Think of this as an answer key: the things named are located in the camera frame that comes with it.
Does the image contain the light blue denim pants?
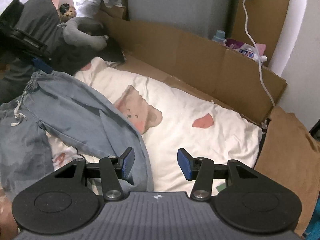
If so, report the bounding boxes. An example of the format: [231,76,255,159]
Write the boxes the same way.
[1,71,154,199]

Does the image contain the dark grey blanket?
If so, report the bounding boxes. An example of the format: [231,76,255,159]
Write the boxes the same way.
[1,0,125,103]

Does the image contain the small doll head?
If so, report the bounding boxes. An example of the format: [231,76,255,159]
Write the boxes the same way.
[57,3,76,23]

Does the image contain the cream bear print duvet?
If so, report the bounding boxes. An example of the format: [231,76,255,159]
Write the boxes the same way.
[47,56,263,198]

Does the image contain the brown folded garment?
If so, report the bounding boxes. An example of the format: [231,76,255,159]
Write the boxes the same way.
[254,107,319,236]

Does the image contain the brown cardboard sheet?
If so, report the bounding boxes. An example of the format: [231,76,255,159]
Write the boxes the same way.
[95,8,287,123]

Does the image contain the detergent refill pouch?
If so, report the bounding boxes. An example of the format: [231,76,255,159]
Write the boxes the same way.
[225,38,267,62]

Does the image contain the light blue bottle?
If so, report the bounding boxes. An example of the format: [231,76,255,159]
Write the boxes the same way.
[212,30,226,44]

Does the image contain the white cable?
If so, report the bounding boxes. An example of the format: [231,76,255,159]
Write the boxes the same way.
[242,0,277,108]

